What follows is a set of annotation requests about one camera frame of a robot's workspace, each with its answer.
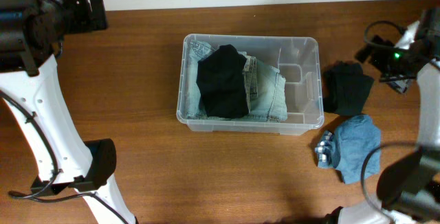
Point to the light blue jeans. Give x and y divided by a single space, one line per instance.
264 85

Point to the black garment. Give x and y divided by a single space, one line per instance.
348 89
221 83

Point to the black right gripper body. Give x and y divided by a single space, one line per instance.
390 62

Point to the blue cloth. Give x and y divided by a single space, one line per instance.
346 148

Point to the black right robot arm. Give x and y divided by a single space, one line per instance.
406 191

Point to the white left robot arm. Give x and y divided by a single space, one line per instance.
32 37

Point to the clear plastic storage bin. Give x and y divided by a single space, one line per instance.
297 58

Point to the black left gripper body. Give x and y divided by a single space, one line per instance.
77 16

